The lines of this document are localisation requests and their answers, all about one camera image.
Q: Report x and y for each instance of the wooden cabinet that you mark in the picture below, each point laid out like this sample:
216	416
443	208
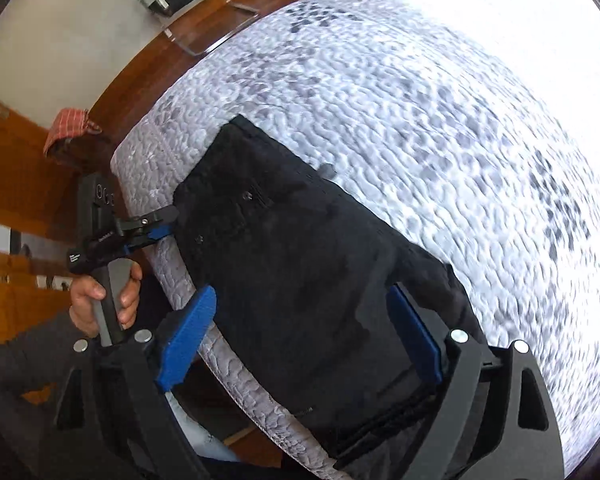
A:
10	185

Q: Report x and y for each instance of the purple-grey quilted bedspread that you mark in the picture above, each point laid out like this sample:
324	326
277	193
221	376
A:
405	135

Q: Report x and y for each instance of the person's left hand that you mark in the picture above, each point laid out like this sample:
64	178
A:
85	305

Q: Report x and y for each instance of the red checkered cloth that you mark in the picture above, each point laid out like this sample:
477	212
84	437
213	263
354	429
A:
67	127

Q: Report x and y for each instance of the light blue bed sheet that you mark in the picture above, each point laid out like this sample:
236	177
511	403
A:
505	10

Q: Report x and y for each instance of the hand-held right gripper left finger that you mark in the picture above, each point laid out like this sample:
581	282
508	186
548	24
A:
190	340

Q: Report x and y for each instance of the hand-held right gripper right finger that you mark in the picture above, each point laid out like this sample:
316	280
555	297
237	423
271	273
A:
416	335

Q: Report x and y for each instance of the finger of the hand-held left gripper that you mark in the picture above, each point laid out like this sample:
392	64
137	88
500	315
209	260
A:
155	234
147	221

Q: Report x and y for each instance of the person's left forearm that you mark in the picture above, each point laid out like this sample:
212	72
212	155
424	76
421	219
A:
30	355

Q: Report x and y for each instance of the black pants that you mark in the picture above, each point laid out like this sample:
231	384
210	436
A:
305	260

